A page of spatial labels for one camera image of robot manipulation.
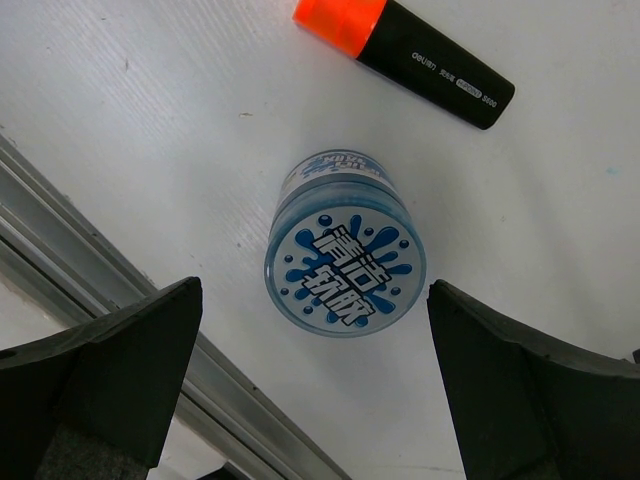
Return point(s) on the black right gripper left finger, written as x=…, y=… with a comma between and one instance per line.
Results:
x=96, y=401

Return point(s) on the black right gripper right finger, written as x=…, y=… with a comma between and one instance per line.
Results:
x=526, y=405

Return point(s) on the blue cleaning gel jar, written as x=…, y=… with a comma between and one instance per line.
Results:
x=343, y=258

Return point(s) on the orange highlighter marker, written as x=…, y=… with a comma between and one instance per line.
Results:
x=391, y=40

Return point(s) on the aluminium table edge rail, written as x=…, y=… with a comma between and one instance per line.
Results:
x=74, y=271

